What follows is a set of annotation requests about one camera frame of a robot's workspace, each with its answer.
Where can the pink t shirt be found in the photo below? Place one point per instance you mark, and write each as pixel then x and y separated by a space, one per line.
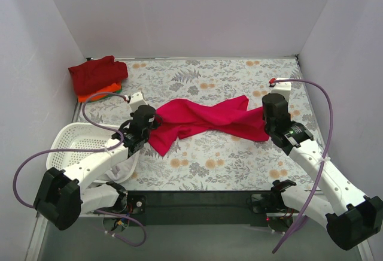
pixel 182 118

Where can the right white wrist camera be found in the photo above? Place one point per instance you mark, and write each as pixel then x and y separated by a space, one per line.
pixel 280 86

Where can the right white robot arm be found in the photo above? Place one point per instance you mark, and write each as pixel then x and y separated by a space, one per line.
pixel 348 214

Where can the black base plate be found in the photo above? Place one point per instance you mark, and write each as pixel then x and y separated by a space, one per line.
pixel 200 207

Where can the aluminium frame rail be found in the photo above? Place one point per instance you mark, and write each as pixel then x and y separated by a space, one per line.
pixel 86 240

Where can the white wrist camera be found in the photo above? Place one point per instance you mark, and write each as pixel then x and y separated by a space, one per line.
pixel 135 100
pixel 280 86

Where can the floral tablecloth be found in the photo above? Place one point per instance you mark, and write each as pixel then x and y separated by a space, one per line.
pixel 214 160

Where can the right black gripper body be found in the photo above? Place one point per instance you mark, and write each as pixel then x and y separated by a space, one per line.
pixel 266 117

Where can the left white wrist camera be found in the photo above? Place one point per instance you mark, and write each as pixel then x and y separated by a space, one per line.
pixel 135 100

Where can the orange folded shirt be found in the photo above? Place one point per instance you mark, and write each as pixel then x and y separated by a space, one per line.
pixel 100 94

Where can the white plastic laundry basket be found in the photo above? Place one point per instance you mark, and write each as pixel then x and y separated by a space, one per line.
pixel 77 136

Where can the dark red folded shirt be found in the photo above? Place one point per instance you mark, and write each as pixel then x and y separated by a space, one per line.
pixel 94 75

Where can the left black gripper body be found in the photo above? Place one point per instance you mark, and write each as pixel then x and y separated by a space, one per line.
pixel 155 120

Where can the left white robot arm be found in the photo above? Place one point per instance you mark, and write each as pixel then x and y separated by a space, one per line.
pixel 64 195

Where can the white garment in basket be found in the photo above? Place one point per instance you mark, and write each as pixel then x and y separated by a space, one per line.
pixel 121 172

